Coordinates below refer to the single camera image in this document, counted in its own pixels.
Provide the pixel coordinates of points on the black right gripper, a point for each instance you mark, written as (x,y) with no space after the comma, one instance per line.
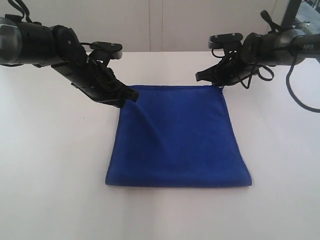
(228,72)

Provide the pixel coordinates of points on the blue towel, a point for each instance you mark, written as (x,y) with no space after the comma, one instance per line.
(176,136)

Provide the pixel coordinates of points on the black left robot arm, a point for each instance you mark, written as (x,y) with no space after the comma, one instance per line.
(24,43)

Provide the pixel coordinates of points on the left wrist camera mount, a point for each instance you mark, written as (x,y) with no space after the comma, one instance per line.
(106,51)

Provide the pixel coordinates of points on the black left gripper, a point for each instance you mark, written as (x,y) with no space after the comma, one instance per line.
(97,82)

